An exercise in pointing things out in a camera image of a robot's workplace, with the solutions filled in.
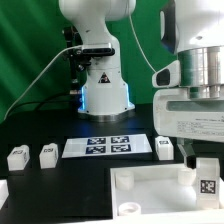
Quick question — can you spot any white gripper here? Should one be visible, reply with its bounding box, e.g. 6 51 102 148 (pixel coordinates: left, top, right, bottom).
152 60 224 169

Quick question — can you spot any white square tabletop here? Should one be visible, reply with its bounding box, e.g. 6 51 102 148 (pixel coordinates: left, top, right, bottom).
109 162 224 222

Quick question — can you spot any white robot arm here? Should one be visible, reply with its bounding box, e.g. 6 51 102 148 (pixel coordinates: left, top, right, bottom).
59 0 224 152

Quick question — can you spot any white fiducial marker sheet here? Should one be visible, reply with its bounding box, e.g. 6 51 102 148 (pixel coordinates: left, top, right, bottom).
62 134 152 158

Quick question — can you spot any grey depth camera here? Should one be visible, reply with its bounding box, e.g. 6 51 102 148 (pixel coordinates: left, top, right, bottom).
81 43 115 56

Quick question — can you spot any white camera cable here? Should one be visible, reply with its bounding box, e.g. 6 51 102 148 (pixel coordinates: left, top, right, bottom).
3 45 84 122

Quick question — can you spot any black cable on table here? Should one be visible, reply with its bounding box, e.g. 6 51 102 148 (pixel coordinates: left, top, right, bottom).
6 93 81 118

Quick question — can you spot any black camera stand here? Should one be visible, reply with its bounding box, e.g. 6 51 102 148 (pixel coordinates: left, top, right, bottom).
62 26 90 114

